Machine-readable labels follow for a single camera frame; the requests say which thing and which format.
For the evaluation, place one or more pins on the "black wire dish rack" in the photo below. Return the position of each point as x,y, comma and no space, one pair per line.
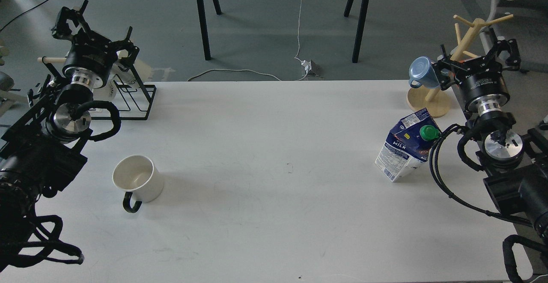
134,98

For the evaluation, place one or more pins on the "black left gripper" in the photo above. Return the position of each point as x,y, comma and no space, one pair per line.
91,52

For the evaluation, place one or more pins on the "black table leg right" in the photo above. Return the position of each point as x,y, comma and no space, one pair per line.
364,5

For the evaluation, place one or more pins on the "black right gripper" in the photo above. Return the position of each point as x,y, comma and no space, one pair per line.
486,82

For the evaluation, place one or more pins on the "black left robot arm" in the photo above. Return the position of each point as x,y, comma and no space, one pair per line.
42,153

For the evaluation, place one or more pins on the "blue mug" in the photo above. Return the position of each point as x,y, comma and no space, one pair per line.
421,73

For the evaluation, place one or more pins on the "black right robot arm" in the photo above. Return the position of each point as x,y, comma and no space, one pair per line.
515,164

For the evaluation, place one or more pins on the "blue white milk carton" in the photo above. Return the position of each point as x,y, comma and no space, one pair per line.
407,145

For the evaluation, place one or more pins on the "wooden mug tree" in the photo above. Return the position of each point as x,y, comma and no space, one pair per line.
435,101

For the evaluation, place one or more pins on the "white mug black handle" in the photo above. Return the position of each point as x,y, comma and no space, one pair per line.
139,178

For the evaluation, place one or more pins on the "grey office chair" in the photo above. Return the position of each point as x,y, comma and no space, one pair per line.
529,26

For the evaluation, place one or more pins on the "white power plug adapter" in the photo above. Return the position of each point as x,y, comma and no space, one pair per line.
310,68

